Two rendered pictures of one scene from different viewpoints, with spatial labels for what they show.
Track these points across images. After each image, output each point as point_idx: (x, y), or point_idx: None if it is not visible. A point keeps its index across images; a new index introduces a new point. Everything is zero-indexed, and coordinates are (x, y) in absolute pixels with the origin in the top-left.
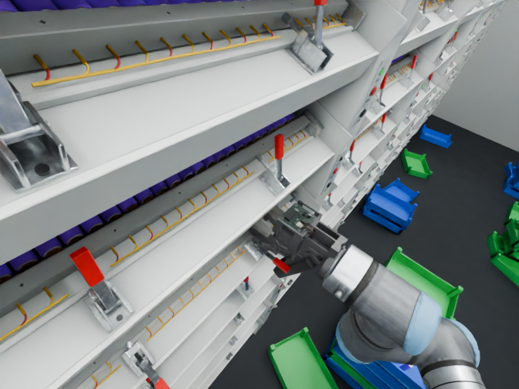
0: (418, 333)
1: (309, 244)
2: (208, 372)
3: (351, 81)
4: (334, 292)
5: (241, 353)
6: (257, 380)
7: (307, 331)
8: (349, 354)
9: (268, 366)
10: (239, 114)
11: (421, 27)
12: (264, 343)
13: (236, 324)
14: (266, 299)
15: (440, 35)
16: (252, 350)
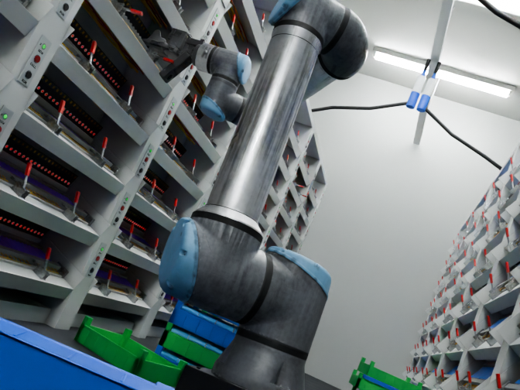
0: (241, 55)
1: (188, 42)
2: (50, 211)
3: (206, 2)
4: (203, 53)
5: (38, 326)
6: (66, 343)
7: (131, 330)
8: (209, 100)
9: (78, 344)
10: None
11: (231, 32)
12: (69, 336)
13: (97, 163)
14: (102, 221)
15: (244, 86)
16: (53, 331)
